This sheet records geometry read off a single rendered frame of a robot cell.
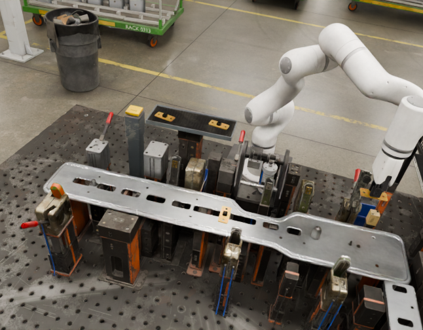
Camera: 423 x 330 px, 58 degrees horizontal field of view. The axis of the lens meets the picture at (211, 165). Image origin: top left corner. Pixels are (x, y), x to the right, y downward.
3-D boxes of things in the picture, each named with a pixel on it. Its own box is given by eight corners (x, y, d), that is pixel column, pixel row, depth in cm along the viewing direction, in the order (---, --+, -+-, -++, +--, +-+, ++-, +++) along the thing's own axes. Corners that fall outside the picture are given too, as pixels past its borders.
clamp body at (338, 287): (298, 346, 139) (324, 293, 117) (300, 316, 148) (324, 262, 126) (323, 353, 138) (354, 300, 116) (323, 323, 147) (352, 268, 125)
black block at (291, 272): (264, 326, 144) (279, 281, 125) (267, 301, 152) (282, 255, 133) (285, 332, 143) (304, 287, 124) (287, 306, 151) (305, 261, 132)
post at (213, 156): (200, 224, 180) (207, 158, 154) (203, 217, 183) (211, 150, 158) (211, 226, 179) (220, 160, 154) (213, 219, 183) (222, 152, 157)
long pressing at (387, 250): (35, 196, 145) (34, 193, 144) (65, 160, 162) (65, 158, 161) (412, 288, 128) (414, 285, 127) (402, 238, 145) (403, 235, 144)
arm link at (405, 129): (400, 130, 114) (378, 136, 111) (420, 91, 106) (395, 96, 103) (423, 146, 109) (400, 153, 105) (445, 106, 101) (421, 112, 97)
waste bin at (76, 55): (44, 89, 395) (29, 18, 349) (74, 69, 435) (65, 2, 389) (87, 101, 385) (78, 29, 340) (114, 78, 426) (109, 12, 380)
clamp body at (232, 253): (207, 313, 145) (215, 257, 124) (214, 286, 155) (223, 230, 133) (230, 320, 144) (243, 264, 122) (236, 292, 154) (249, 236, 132)
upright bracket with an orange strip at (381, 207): (346, 266, 168) (389, 183, 137) (346, 264, 169) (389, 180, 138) (353, 268, 168) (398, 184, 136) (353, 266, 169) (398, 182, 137)
